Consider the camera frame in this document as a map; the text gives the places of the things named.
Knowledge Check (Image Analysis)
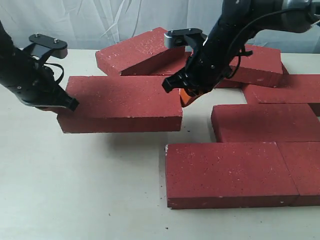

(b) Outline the red brick front left base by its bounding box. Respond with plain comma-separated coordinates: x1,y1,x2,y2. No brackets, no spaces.
165,142,299,210

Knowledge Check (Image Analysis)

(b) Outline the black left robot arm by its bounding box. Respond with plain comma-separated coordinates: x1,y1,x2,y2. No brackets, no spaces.
0,27,79,111

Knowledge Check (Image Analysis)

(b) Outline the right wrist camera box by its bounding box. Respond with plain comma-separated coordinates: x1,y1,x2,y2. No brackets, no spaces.
164,28,207,50

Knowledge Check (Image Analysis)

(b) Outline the red brick front right base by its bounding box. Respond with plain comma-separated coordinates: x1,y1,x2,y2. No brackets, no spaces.
277,142,320,207

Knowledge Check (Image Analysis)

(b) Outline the red brick base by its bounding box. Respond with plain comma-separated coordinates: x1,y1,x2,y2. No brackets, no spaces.
165,142,299,210
242,74,320,116
215,63,289,89
149,51,192,76
277,142,320,207

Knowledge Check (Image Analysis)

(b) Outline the red brick front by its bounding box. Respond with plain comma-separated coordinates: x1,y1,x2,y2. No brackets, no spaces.
57,76,183,134

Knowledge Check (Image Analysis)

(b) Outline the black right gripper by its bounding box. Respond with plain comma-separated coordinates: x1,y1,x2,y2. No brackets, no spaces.
162,37,238,108

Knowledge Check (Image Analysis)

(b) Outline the light blue backdrop cloth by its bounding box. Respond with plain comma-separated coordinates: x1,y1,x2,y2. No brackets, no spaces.
0,0,320,54

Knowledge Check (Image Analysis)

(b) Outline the red brick middle row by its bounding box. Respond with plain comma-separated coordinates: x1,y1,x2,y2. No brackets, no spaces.
211,103,320,143

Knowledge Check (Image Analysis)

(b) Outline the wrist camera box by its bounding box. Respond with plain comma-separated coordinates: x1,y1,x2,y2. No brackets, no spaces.
23,33,68,61
164,28,207,50

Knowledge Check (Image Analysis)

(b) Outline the red brick rear left base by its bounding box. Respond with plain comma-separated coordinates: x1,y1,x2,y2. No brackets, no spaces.
149,51,192,76

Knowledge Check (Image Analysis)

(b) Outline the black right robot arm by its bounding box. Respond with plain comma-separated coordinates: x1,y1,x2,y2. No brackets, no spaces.
162,0,320,108

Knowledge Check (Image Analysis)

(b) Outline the red brick rear middle base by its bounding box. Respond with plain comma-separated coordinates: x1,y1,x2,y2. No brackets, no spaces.
215,63,289,89

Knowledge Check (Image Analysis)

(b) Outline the red brick right rear base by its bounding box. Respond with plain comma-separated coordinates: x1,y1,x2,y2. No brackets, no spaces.
242,74,320,116

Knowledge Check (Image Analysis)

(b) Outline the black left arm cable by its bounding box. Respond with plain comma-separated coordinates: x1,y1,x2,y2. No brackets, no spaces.
42,62,65,85

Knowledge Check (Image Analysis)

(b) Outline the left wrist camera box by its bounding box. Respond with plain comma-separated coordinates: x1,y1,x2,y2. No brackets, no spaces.
23,33,68,61

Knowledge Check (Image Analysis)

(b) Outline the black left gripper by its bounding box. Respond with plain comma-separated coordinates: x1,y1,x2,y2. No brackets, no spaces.
0,47,79,112

